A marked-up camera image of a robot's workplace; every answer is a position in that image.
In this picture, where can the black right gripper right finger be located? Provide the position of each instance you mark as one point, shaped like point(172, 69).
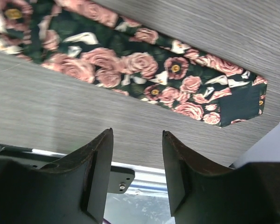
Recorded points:
point(201, 191)

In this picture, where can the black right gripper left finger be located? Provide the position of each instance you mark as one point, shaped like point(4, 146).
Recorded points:
point(70, 190)

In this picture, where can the floral rose necktie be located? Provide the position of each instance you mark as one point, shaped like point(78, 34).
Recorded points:
point(89, 42)

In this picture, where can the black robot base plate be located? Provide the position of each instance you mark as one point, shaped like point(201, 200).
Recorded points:
point(119, 181)

